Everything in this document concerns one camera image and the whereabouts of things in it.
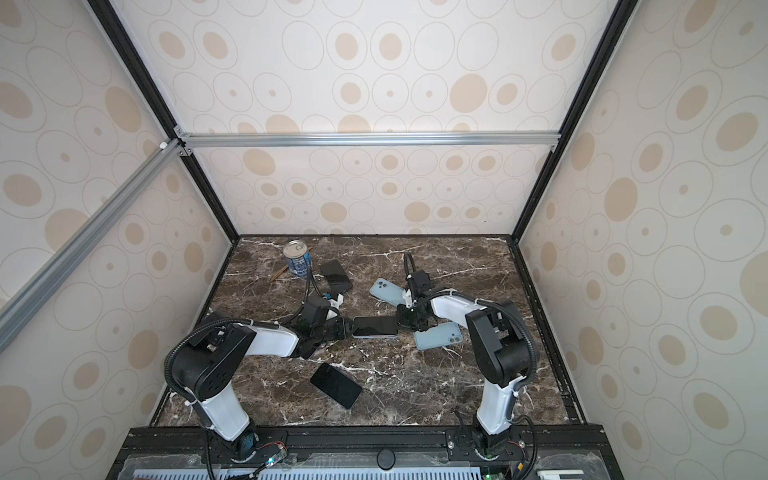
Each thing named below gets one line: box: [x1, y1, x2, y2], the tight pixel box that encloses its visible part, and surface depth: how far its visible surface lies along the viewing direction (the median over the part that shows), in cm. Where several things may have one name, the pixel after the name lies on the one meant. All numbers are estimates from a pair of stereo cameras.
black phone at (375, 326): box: [352, 316, 399, 338], surface depth 94 cm
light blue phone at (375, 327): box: [352, 316, 398, 339], surface depth 94 cm
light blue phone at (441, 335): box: [414, 322, 463, 350], surface depth 94 cm
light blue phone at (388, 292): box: [369, 278, 406, 307], surface depth 107 cm
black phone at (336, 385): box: [310, 362, 363, 409], surface depth 84 cm
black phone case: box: [320, 259, 353, 298], surface depth 109 cm
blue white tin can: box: [283, 240, 313, 277], surface depth 105 cm
